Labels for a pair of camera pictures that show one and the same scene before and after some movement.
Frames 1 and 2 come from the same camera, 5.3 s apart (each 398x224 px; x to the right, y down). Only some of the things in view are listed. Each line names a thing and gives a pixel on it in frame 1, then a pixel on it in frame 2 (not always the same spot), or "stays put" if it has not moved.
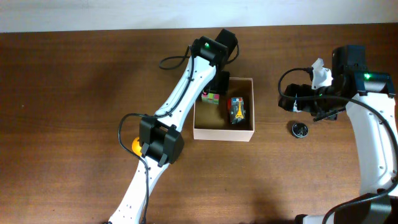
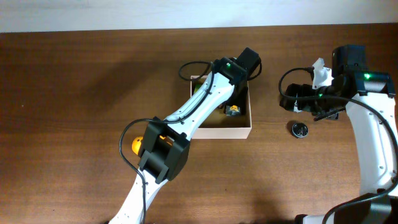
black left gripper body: (221, 80) -> (240, 94)
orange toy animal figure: (136, 147) stays put
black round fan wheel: (300, 129) stays put
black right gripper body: (323, 107) stays put
